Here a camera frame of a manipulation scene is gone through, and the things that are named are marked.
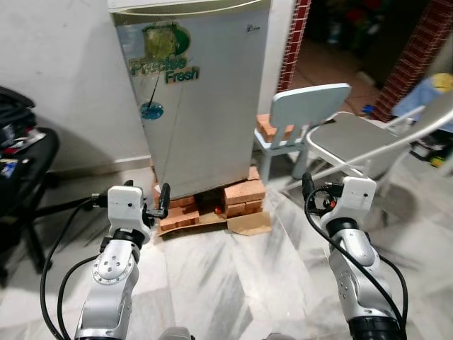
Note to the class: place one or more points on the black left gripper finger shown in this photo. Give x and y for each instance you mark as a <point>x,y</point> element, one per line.
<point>165,195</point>
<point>128,184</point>

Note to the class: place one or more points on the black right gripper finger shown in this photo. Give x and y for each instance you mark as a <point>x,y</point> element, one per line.
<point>309,185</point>

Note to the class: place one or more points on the silver single-door fridge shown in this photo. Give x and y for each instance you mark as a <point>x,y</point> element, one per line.
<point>205,134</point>

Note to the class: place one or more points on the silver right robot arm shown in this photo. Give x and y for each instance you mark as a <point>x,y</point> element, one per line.
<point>357,256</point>

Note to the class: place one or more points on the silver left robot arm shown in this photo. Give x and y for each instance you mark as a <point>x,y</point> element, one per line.
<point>113,278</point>

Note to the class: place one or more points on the red brick stack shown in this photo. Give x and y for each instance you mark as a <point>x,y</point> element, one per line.
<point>244,193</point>
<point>180,212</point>

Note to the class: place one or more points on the grey metal folding chair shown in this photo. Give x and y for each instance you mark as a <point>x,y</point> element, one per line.
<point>354,138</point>

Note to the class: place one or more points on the loose red bricks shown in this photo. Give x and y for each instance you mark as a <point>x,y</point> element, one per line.
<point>269,129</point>

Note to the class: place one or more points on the brown cardboard sheet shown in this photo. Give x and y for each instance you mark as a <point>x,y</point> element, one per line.
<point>251,225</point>

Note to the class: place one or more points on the round blue sticker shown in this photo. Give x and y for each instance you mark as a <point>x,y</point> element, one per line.
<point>151,110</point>

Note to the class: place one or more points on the light blue plastic chair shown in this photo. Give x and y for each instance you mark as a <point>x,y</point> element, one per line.
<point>311,99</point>

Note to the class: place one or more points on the small blue object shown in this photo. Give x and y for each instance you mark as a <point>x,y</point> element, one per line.
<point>367,110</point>

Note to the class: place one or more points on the black office chair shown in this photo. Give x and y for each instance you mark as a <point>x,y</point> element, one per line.
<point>25,163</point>

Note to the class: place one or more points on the black device with green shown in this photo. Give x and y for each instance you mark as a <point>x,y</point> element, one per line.
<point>428,151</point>

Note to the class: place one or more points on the grey robot left leg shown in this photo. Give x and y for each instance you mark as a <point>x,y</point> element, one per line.
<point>175,334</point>

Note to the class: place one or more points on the grey robot leg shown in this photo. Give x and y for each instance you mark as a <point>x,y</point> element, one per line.
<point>279,337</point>
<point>175,334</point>

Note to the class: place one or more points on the light blue cloth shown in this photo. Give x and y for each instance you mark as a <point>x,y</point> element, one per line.
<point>417,99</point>

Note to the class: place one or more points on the grey robot right leg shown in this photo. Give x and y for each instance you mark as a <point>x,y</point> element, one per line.
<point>279,337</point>

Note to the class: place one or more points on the narrow red brick pillar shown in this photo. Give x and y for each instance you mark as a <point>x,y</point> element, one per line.
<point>294,42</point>

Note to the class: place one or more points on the green Precise Fresh sticker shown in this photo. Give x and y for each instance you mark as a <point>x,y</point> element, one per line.
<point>166,44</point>

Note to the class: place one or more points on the yellow round object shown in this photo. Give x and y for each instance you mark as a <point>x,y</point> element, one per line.
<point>443,81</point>

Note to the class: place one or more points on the wide red brick pillar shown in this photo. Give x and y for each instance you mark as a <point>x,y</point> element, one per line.
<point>417,49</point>

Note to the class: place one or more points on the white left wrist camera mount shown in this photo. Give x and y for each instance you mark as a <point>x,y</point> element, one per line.
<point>127,205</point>

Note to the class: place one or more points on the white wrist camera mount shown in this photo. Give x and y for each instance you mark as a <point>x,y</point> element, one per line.
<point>357,195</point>
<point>127,205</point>

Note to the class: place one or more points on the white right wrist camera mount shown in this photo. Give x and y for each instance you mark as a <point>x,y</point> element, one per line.
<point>357,195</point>

